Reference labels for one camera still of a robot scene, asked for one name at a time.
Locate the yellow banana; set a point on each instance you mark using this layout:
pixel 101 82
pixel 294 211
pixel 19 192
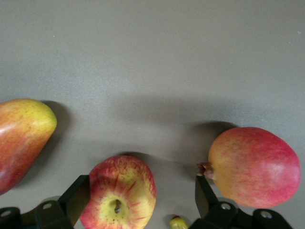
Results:
pixel 178 223

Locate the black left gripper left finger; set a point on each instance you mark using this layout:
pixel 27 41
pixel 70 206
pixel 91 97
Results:
pixel 76 198

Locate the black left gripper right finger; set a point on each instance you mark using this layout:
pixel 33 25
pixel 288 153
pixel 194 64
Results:
pixel 205 200

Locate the red pomegranate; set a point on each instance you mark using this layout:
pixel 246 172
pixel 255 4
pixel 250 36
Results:
pixel 255 167

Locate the red yellow mango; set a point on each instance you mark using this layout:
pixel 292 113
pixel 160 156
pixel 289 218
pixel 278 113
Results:
pixel 21 138

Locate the red yellow apple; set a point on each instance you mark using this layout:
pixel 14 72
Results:
pixel 124 190

